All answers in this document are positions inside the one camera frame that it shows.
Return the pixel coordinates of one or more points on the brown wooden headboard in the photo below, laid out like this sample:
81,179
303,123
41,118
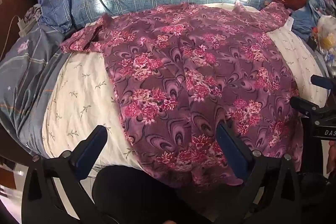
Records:
14,7

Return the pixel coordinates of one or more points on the cream leaf-print bed sheet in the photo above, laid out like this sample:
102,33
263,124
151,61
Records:
78,103

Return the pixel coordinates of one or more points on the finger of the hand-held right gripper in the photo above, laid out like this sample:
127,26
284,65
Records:
305,106
321,82

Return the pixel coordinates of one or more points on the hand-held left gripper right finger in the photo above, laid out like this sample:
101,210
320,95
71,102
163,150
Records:
231,146

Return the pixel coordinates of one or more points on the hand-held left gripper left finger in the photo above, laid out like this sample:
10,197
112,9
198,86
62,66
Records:
89,146

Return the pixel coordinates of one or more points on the clear plastic bag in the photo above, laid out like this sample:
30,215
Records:
326,32

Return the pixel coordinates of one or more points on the blue cloth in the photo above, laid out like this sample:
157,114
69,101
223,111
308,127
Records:
305,18

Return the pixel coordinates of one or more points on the person's right hand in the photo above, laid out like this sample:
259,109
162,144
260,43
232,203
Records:
332,161

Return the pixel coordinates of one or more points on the grey-blue star-print duvet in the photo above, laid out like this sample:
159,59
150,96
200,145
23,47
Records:
23,74

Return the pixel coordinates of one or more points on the purple floral garment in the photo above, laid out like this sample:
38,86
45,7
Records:
189,82

